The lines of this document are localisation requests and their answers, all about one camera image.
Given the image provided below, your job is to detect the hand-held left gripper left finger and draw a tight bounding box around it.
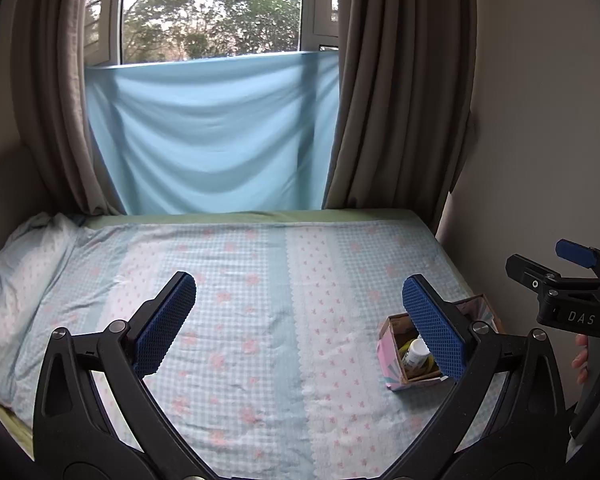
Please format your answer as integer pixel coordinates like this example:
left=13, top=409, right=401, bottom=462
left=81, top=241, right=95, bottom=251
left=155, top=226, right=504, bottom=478
left=32, top=271, right=216, bottom=466

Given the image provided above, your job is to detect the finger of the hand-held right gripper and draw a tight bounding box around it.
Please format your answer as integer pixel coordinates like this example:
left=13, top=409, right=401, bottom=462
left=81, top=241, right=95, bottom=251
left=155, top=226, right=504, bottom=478
left=505, top=253, right=565, bottom=295
left=554, top=238, right=600, bottom=281

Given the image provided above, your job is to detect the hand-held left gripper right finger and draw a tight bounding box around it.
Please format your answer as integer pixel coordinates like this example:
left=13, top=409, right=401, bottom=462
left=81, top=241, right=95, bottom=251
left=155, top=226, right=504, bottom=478
left=367, top=274, right=571, bottom=466

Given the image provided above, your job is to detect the white-lidded jar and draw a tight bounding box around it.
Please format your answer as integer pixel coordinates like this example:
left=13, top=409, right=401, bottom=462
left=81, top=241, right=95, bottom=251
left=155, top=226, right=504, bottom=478
left=401, top=338, right=431, bottom=372

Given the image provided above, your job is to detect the yellow tape roll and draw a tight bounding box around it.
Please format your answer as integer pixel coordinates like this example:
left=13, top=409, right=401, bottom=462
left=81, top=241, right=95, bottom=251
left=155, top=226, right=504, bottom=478
left=397, top=339, right=444, bottom=380

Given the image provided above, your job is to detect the cardboard box with pink print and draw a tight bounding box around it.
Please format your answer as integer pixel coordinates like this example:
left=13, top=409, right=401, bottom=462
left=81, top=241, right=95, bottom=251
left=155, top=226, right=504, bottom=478
left=377, top=294, right=507, bottom=392

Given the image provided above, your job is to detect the person's right hand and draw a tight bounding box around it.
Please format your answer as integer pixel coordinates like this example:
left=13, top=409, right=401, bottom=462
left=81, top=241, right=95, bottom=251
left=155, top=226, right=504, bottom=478
left=571, top=332, right=600, bottom=387

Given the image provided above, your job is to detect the green mattress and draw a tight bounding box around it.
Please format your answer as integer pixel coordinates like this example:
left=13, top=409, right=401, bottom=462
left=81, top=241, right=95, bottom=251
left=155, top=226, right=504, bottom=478
left=0, top=207, right=478, bottom=461

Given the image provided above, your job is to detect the checked floral pillow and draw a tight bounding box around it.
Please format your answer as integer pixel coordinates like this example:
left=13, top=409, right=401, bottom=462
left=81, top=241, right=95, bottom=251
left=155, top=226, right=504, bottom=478
left=0, top=212, right=83, bottom=407

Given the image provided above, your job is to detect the light blue cloth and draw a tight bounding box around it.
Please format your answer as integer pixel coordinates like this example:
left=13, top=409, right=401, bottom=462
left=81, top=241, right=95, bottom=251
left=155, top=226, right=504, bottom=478
left=83, top=50, right=342, bottom=217

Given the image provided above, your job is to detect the brown curtain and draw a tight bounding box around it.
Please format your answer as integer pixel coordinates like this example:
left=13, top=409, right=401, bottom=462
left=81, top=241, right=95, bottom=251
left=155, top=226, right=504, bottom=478
left=9, top=0, right=127, bottom=217
left=322, top=0, right=479, bottom=243

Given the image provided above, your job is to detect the window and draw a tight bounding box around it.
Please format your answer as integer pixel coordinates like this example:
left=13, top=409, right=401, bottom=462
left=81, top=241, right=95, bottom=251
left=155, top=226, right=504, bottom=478
left=84, top=0, right=342, bottom=67

